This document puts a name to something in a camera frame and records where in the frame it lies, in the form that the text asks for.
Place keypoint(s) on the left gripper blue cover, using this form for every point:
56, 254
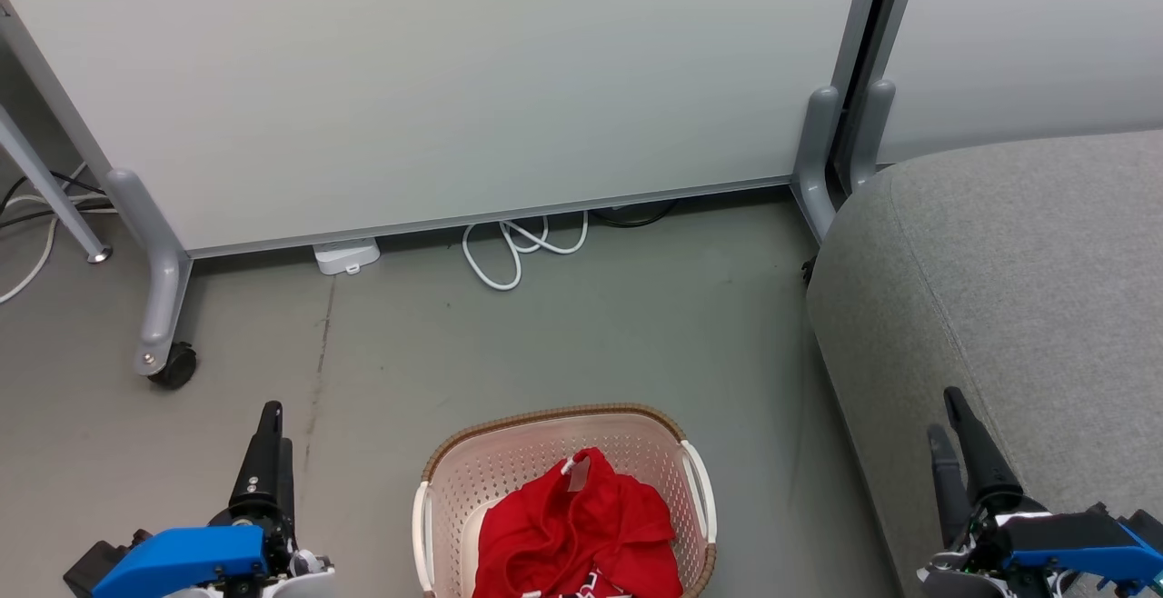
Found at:
182, 560

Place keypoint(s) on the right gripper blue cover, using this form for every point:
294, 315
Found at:
1072, 539

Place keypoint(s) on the red garment with white stripe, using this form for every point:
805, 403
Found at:
572, 525

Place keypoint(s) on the grey fabric sofa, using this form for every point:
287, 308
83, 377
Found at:
1018, 307

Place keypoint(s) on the large black caster wheel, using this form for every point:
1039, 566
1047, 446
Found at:
174, 366

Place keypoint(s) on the white power adapter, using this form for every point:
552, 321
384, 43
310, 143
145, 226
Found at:
346, 255

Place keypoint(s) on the beige plastic laundry basket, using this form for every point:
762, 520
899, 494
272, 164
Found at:
509, 471

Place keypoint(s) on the grey partition leg with caster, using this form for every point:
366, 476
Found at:
159, 262

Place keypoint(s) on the small black caster wheel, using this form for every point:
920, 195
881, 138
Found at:
808, 271

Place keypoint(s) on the grey metal table leg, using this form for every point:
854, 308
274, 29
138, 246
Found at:
50, 189

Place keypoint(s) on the wide white partition panel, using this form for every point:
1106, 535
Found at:
436, 80

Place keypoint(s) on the narrow white partition panel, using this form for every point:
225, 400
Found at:
1027, 44

